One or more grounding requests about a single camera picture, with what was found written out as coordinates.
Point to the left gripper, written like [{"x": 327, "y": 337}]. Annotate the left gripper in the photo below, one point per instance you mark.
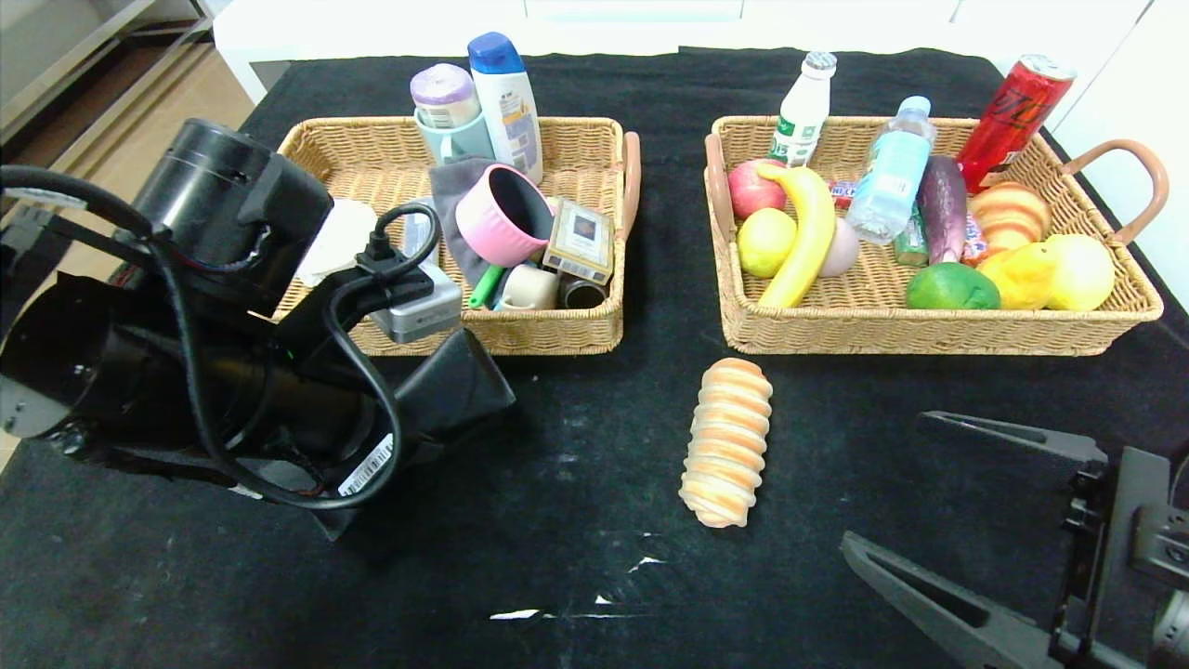
[{"x": 370, "y": 467}]

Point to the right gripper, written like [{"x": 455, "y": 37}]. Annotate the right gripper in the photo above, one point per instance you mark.
[{"x": 1104, "y": 548}]

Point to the black glasses case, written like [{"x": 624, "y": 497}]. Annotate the black glasses case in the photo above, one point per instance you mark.
[{"x": 460, "y": 390}]

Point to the ridged bread loaf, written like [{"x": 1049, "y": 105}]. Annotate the ridged bread loaf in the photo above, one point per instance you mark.
[{"x": 729, "y": 446}]

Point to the pink saucepan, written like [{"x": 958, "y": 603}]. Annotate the pink saucepan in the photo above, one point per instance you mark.
[{"x": 497, "y": 223}]

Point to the playing card box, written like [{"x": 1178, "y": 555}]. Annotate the playing card box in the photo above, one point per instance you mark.
[{"x": 581, "y": 237}]

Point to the yellow banana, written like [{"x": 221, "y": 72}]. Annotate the yellow banana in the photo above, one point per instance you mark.
[{"x": 808, "y": 232}]

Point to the clear water bottle blue cap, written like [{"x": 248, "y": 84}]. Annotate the clear water bottle blue cap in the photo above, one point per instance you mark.
[{"x": 892, "y": 177}]

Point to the wicker basket with food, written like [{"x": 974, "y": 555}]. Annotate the wicker basket with food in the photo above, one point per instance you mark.
[{"x": 882, "y": 328}]

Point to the wicker basket with household items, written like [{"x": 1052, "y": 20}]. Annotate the wicker basket with household items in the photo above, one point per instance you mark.
[{"x": 557, "y": 330}]

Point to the dark cup in basket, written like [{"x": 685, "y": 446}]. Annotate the dark cup in basket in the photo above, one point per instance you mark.
[{"x": 583, "y": 295}]

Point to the black table cloth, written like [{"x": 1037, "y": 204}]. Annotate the black table cloth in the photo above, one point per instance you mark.
[{"x": 557, "y": 483}]

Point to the white round container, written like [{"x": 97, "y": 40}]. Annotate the white round container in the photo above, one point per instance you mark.
[{"x": 339, "y": 242}]

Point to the green lime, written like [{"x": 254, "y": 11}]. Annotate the green lime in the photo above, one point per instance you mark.
[{"x": 947, "y": 288}]

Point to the small cream cup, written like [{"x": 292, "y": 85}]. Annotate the small cream cup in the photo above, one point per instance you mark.
[{"x": 531, "y": 288}]

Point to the clear plastic case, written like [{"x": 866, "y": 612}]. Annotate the clear plastic case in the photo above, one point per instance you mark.
[{"x": 420, "y": 228}]

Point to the yellow mango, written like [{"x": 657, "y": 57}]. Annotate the yellow mango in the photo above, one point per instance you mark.
[{"x": 1017, "y": 279}]

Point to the large yellow lemon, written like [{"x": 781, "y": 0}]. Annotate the large yellow lemon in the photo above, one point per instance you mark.
[{"x": 1085, "y": 271}]

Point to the orange snack packet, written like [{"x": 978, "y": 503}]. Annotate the orange snack packet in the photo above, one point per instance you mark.
[{"x": 975, "y": 243}]

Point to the grey cloth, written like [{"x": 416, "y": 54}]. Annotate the grey cloth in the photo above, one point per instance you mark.
[{"x": 448, "y": 200}]

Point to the green gum pack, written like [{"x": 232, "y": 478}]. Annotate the green gum pack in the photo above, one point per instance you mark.
[{"x": 912, "y": 243}]

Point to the pale pink round fruit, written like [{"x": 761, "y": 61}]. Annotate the pale pink round fruit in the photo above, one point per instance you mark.
[{"x": 843, "y": 249}]

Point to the croissant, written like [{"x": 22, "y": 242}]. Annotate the croissant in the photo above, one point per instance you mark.
[{"x": 1011, "y": 216}]

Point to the purple eggplant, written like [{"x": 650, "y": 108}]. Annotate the purple eggplant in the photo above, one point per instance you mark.
[{"x": 943, "y": 204}]

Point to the mint green mug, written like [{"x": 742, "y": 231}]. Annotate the mint green mug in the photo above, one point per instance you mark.
[{"x": 463, "y": 139}]

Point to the small yellow lemon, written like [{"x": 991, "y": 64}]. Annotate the small yellow lemon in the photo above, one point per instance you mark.
[{"x": 762, "y": 243}]

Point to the red chewy candy bar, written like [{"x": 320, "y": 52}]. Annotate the red chewy candy bar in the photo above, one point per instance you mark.
[{"x": 843, "y": 193}]

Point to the purple lid jar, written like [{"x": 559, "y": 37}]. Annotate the purple lid jar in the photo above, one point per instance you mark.
[{"x": 444, "y": 91}]

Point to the white shampoo bottle blue cap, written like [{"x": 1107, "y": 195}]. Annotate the white shampoo bottle blue cap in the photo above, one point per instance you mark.
[{"x": 506, "y": 100}]

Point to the red drink can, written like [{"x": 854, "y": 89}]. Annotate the red drink can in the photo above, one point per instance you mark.
[{"x": 1012, "y": 119}]

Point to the red apple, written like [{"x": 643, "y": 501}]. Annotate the red apple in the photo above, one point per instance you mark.
[{"x": 748, "y": 190}]

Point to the white low bench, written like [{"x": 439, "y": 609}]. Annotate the white low bench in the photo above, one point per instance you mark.
[{"x": 269, "y": 42}]

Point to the white cabinet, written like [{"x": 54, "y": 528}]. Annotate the white cabinet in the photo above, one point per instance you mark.
[{"x": 1143, "y": 111}]

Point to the white yogurt drink bottle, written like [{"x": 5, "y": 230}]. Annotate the white yogurt drink bottle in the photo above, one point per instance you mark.
[{"x": 803, "y": 102}]

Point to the grey metal shelf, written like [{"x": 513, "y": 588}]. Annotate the grey metal shelf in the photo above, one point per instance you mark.
[{"x": 56, "y": 56}]

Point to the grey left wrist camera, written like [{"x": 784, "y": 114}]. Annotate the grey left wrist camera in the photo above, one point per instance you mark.
[{"x": 423, "y": 311}]

